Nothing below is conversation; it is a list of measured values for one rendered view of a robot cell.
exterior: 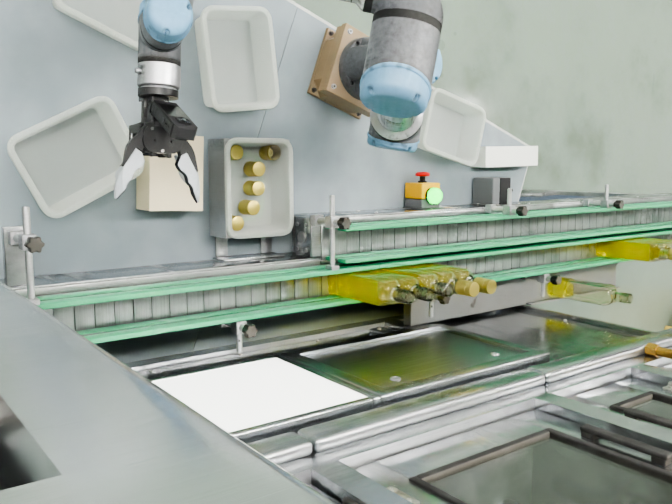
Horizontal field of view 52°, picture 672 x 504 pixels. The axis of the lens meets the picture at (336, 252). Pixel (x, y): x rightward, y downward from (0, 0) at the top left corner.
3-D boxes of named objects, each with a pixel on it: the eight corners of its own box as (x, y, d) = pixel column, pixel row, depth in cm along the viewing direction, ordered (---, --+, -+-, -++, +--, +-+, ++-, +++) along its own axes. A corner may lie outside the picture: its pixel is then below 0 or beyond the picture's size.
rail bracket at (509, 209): (482, 213, 196) (520, 216, 186) (482, 187, 196) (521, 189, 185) (491, 213, 199) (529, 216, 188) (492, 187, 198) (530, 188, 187)
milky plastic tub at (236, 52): (195, 115, 157) (213, 113, 150) (183, 11, 153) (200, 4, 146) (262, 110, 167) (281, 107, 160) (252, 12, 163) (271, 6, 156)
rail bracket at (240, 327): (213, 345, 150) (243, 359, 140) (213, 314, 150) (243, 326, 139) (230, 342, 153) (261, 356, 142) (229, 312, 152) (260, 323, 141)
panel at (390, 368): (71, 409, 123) (142, 479, 96) (70, 393, 123) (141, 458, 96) (437, 334, 176) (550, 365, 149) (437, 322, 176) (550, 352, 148)
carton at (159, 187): (136, 209, 150) (149, 210, 144) (136, 133, 148) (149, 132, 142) (188, 209, 157) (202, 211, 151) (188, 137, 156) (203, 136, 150)
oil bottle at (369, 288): (327, 293, 167) (385, 308, 150) (327, 270, 166) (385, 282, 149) (346, 290, 170) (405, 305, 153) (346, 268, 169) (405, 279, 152)
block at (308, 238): (292, 255, 167) (309, 258, 162) (292, 216, 166) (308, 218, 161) (305, 254, 170) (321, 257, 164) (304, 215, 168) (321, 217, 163)
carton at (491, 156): (470, 146, 209) (485, 146, 204) (522, 146, 223) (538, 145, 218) (470, 167, 210) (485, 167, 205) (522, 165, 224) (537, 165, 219)
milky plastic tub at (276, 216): (210, 236, 161) (228, 240, 154) (207, 138, 158) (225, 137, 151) (275, 231, 171) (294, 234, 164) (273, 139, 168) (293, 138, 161)
